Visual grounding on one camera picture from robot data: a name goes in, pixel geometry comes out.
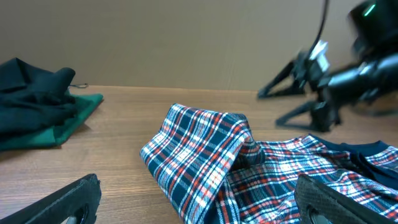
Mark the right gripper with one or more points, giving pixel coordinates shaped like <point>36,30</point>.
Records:
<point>334,89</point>

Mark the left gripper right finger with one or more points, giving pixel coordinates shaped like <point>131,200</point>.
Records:
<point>319,204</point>

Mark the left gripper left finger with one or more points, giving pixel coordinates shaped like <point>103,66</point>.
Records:
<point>79,200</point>

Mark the plaid navy red shirt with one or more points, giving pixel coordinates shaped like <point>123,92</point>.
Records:
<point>212,170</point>

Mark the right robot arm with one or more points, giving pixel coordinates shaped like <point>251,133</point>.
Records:
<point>373,76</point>

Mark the green cloth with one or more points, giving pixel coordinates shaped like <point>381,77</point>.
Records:
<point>55,135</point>

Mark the black polo shirt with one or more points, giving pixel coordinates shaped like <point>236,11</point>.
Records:
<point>33,98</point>

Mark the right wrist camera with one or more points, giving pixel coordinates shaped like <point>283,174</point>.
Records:
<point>318,54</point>

